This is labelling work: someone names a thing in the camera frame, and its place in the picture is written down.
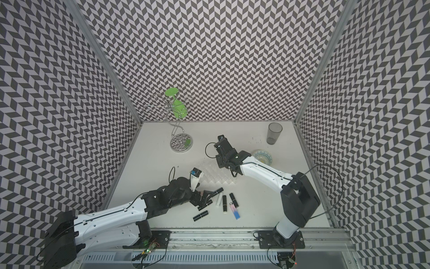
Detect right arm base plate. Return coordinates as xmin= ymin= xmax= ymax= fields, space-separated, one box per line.
xmin=253 ymin=229 xmax=305 ymax=249

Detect clear plastic lipstick organizer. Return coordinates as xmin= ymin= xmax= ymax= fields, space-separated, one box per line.
xmin=197 ymin=159 xmax=237 ymax=185

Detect wire jewelry tree green leaves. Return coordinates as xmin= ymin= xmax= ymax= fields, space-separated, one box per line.
xmin=146 ymin=87 xmax=193 ymax=154

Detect grey translucent cup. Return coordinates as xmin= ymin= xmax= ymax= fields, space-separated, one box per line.
xmin=266 ymin=122 xmax=283 ymax=145

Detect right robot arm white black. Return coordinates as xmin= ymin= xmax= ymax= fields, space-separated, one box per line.
xmin=214 ymin=135 xmax=321 ymax=247

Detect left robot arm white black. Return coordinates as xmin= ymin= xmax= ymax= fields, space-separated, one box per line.
xmin=37 ymin=176 xmax=223 ymax=269

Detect aluminium front rail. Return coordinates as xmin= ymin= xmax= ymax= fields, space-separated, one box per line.
xmin=76 ymin=225 xmax=356 ymax=256

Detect patterned small bowl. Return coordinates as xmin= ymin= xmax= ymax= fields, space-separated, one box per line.
xmin=252 ymin=150 xmax=273 ymax=166

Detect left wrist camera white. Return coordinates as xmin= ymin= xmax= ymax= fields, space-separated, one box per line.
xmin=190 ymin=168 xmax=204 ymax=192

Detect black square lipstick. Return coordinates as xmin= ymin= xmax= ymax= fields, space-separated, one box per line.
xmin=229 ymin=193 xmax=239 ymax=208

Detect pink blue gradient lipstick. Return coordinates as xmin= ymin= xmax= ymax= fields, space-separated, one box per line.
xmin=230 ymin=203 xmax=240 ymax=220

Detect black lipstick gold band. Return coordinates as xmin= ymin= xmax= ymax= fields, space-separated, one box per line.
xmin=222 ymin=195 xmax=227 ymax=213

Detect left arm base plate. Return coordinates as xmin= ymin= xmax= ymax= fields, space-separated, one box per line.
xmin=122 ymin=230 xmax=171 ymax=249

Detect white lipstick tube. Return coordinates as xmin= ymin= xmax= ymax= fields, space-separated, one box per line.
xmin=216 ymin=192 xmax=223 ymax=207

